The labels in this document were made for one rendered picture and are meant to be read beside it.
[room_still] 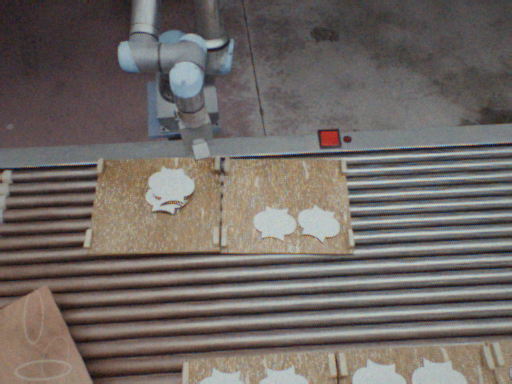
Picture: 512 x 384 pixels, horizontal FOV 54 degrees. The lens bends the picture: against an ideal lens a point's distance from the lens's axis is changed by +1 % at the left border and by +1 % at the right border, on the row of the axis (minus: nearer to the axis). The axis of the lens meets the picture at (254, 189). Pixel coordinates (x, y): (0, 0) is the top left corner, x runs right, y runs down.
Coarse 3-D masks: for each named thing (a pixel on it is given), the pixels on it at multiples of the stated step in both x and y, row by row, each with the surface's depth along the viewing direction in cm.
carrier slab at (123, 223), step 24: (120, 168) 169; (144, 168) 169; (168, 168) 169; (192, 168) 169; (96, 192) 164; (120, 192) 164; (144, 192) 164; (216, 192) 164; (96, 216) 160; (120, 216) 160; (144, 216) 160; (168, 216) 160; (192, 216) 160; (216, 216) 159; (96, 240) 155; (120, 240) 155; (144, 240) 155; (168, 240) 155; (192, 240) 155
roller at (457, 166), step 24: (360, 168) 171; (384, 168) 171; (408, 168) 171; (432, 168) 171; (456, 168) 172; (480, 168) 172; (504, 168) 173; (0, 192) 167; (24, 192) 167; (48, 192) 168
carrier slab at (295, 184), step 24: (240, 168) 169; (264, 168) 169; (288, 168) 169; (312, 168) 169; (336, 168) 169; (240, 192) 164; (264, 192) 164; (288, 192) 164; (312, 192) 164; (336, 192) 164; (240, 216) 159; (336, 216) 159; (240, 240) 155; (264, 240) 155; (288, 240) 155; (312, 240) 155; (336, 240) 155
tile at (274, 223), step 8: (256, 216) 158; (264, 216) 158; (272, 216) 158; (280, 216) 158; (288, 216) 158; (256, 224) 157; (264, 224) 157; (272, 224) 157; (280, 224) 157; (288, 224) 157; (264, 232) 155; (272, 232) 155; (280, 232) 155; (288, 232) 155; (280, 240) 155
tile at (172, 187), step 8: (168, 176) 161; (176, 176) 161; (160, 184) 159; (168, 184) 159; (176, 184) 159; (184, 184) 159; (192, 184) 159; (160, 192) 157; (168, 192) 157; (176, 192) 157; (184, 192) 157; (192, 192) 158; (168, 200) 156; (176, 200) 156
